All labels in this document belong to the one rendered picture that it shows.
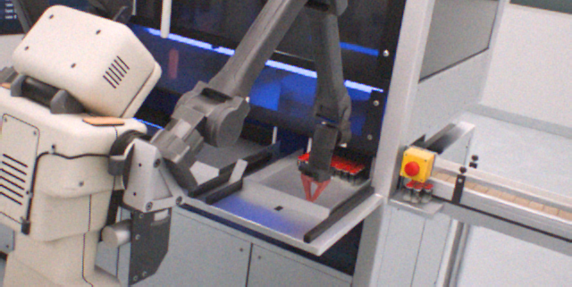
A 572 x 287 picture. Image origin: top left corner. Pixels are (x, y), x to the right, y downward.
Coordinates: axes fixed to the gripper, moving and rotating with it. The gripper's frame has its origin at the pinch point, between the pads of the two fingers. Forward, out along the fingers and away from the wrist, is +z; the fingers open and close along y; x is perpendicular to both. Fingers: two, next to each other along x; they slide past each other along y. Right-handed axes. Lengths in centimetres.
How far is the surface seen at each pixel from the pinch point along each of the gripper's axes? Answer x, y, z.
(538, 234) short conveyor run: -52, 36, -2
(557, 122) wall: -12, 492, 6
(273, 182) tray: 16.3, 9.7, 2.0
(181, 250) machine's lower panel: 56, 32, 43
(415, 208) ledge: -20.5, 25.5, -0.2
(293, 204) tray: 4.1, -0.5, 2.4
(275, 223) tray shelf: 3.0, -10.8, 5.3
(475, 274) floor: -21, 183, 64
